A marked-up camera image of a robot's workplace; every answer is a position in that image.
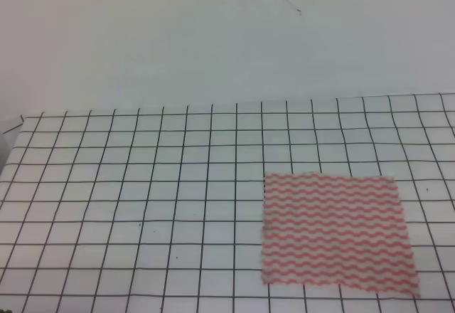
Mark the pink wavy striped towel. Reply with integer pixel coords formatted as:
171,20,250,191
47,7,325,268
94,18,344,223
262,173,420,297

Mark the white black-grid tablecloth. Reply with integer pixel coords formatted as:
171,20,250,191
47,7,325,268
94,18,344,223
1,94,454,312

